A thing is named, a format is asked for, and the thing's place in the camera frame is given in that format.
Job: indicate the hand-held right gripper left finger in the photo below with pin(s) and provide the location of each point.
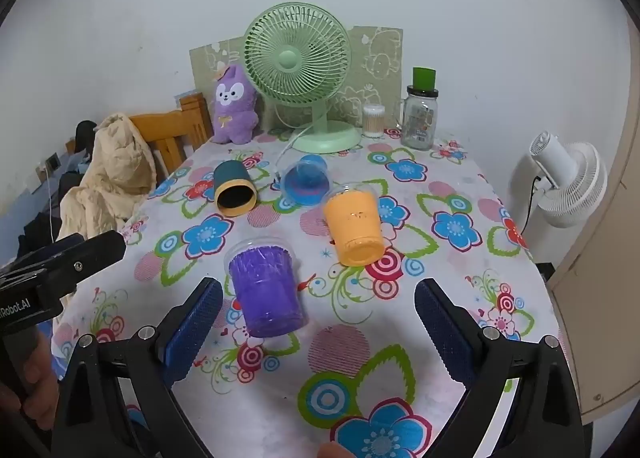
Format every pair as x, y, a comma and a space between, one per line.
195, 328

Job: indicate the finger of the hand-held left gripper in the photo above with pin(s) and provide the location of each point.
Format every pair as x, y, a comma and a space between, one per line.
97, 252
55, 248

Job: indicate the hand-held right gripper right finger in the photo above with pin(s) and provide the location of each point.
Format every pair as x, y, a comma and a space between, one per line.
442, 328

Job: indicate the purple plastic cup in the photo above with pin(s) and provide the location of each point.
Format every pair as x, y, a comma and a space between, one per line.
267, 288

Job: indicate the orange plastic cup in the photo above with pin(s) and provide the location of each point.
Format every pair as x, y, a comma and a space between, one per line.
352, 223

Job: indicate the dark green yellow cup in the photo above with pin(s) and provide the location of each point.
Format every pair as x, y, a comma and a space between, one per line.
234, 188

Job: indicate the blue plastic cup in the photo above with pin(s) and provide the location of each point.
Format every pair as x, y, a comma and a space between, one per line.
305, 181

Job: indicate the person's left hand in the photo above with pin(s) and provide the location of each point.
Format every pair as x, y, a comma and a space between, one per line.
42, 383

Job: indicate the beige padded blanket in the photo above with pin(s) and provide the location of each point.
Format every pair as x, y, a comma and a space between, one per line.
112, 173

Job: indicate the wooden chair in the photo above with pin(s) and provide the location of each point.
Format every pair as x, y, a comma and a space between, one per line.
172, 133

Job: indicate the white standing fan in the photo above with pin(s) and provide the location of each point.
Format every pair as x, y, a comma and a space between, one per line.
570, 183

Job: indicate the purple plush toy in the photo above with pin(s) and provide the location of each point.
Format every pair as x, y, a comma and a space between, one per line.
232, 108

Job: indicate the glass jar with green lid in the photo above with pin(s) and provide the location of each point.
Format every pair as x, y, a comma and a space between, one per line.
419, 118

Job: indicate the cotton swab container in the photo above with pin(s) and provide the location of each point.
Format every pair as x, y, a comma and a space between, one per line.
374, 123

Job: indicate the printed green board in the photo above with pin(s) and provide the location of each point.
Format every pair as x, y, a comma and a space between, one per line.
375, 68

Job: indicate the green desk fan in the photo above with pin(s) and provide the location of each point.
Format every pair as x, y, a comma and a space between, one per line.
295, 58

